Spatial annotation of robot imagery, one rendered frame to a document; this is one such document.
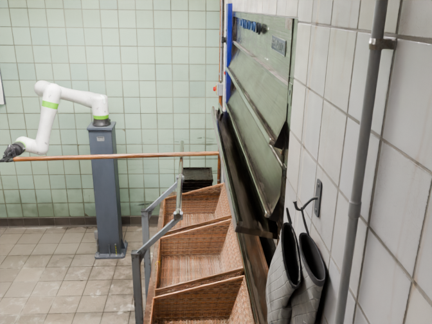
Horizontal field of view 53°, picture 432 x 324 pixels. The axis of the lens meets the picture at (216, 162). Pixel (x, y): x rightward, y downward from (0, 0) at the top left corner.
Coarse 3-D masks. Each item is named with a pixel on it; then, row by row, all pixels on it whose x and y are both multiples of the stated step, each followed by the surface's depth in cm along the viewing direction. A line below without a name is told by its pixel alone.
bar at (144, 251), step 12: (180, 144) 318; (180, 168) 268; (180, 180) 250; (168, 192) 259; (180, 192) 234; (156, 204) 261; (180, 204) 220; (144, 216) 262; (180, 216) 210; (144, 228) 265; (168, 228) 213; (144, 240) 268; (156, 240) 215; (132, 252) 218; (144, 252) 218; (132, 264) 218; (144, 264) 274; (132, 276) 221
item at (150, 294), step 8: (176, 192) 379; (160, 208) 349; (160, 216) 336; (160, 224) 323; (176, 224) 324; (216, 248) 293; (152, 264) 274; (152, 272) 266; (152, 280) 258; (152, 288) 250; (152, 296) 243; (144, 320) 225; (224, 320) 226
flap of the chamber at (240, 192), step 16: (224, 112) 312; (224, 128) 269; (224, 144) 236; (240, 160) 216; (224, 176) 192; (240, 176) 194; (240, 192) 176; (240, 208) 161; (256, 208) 164; (256, 224) 151; (272, 224) 154
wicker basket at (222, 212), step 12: (192, 192) 331; (204, 192) 333; (216, 192) 333; (168, 204) 333; (192, 204) 335; (204, 204) 336; (216, 204) 337; (228, 204) 298; (168, 216) 334; (192, 216) 335; (204, 216) 335; (216, 216) 330; (228, 216) 281; (180, 228) 281; (192, 228) 281
